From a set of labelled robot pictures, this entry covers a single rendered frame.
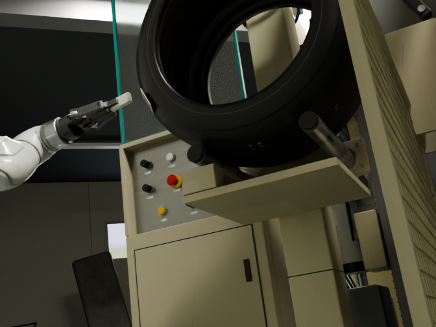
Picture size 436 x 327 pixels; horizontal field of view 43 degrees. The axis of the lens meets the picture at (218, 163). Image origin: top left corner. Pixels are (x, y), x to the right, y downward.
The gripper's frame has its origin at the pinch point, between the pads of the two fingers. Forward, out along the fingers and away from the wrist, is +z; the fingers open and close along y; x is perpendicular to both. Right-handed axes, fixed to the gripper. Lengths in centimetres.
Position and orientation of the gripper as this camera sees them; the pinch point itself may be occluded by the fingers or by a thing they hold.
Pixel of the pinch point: (120, 102)
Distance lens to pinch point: 160.9
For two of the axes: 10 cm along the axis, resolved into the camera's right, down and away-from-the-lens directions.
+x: 2.5, 9.0, -3.7
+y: 4.4, 2.4, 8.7
